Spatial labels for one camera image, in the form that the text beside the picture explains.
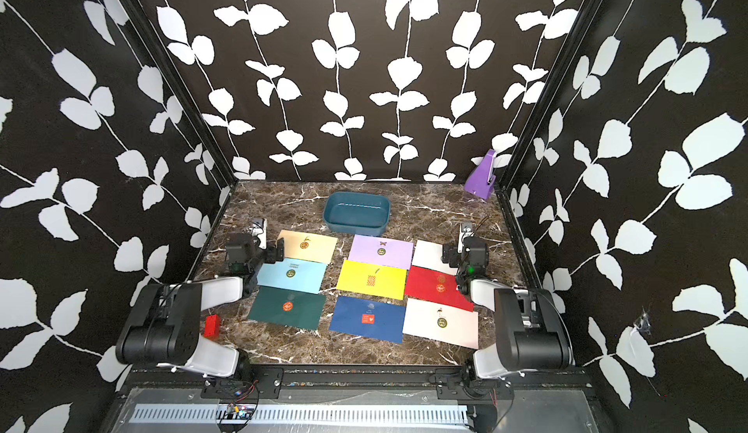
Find cream yellow envelope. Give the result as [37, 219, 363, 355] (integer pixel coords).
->
[279, 230, 338, 265]

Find white envelope brown seal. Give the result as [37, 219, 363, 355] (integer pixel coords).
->
[412, 240, 457, 276]

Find lavender envelope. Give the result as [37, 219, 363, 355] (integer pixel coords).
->
[348, 235, 414, 270]

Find teal plastic storage box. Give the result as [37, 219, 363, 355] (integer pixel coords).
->
[323, 191, 392, 237]

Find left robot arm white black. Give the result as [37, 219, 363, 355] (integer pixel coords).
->
[115, 233, 286, 378]

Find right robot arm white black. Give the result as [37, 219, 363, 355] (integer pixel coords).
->
[441, 234, 574, 380]

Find light blue sealed envelope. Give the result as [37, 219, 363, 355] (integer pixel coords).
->
[257, 259, 326, 294]

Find red sealed envelope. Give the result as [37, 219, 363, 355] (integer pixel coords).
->
[404, 267, 475, 311]

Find dark green sealed envelope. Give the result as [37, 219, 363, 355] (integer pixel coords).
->
[247, 287, 326, 331]

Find pale pink sealed envelope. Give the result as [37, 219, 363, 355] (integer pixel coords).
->
[403, 299, 479, 349]

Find small red box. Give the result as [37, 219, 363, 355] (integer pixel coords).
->
[203, 315, 221, 341]

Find dark blue sealed envelope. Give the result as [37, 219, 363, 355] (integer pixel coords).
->
[329, 296, 405, 345]

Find purple plastic stand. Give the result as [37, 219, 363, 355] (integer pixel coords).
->
[464, 150, 497, 201]

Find small electronics board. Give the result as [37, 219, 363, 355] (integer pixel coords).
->
[216, 404, 255, 424]

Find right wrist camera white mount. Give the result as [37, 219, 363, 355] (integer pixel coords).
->
[459, 223, 475, 243]

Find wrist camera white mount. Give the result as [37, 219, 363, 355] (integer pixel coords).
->
[249, 218, 267, 236]
[459, 223, 475, 243]

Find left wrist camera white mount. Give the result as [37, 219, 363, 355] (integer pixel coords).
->
[249, 218, 267, 236]

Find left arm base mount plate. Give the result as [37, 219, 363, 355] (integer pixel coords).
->
[201, 365, 284, 402]

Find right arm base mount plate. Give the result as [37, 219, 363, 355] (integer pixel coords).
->
[429, 367, 513, 403]

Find white perforated rail strip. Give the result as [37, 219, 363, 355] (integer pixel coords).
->
[127, 404, 469, 427]

